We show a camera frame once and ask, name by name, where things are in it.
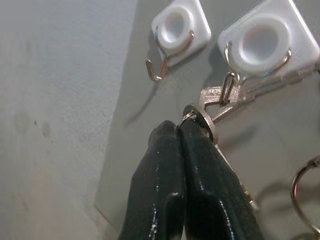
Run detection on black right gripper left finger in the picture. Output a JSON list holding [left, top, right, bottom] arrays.
[[116, 119, 188, 240]]

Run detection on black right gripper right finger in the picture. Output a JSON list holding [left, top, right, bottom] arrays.
[[175, 116, 261, 240]]

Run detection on silver keys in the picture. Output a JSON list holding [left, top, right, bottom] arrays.
[[183, 73, 305, 211]]

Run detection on grey glossy wall panel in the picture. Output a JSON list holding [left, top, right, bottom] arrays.
[[94, 0, 320, 240]]

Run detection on large silver key ring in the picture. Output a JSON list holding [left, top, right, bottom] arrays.
[[290, 155, 320, 240]]

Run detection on white square wire hook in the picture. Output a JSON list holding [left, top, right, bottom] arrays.
[[144, 0, 212, 83], [216, 0, 320, 106]]

